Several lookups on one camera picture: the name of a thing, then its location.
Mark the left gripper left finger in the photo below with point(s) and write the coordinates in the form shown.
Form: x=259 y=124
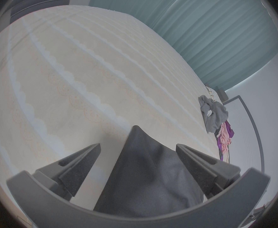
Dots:
x=77 y=174

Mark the grey garment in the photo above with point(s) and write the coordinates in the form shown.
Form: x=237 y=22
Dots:
x=215 y=115

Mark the white printed pillow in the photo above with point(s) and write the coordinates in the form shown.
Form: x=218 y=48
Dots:
x=212 y=92

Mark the black T-shirt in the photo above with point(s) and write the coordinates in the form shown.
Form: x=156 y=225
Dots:
x=148 y=174

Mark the black chest of drawers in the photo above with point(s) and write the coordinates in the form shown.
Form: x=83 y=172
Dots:
x=39 y=3

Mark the bed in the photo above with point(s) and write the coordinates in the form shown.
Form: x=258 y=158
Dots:
x=93 y=79

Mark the pile of clothes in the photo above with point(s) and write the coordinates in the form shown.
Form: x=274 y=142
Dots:
x=224 y=136

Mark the blue-green curtain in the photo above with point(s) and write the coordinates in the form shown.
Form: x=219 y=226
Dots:
x=134 y=1
x=224 y=37

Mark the grey bedside table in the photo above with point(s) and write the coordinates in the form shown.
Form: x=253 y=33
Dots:
x=221 y=94

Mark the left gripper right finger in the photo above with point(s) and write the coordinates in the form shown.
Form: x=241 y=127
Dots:
x=198 y=172

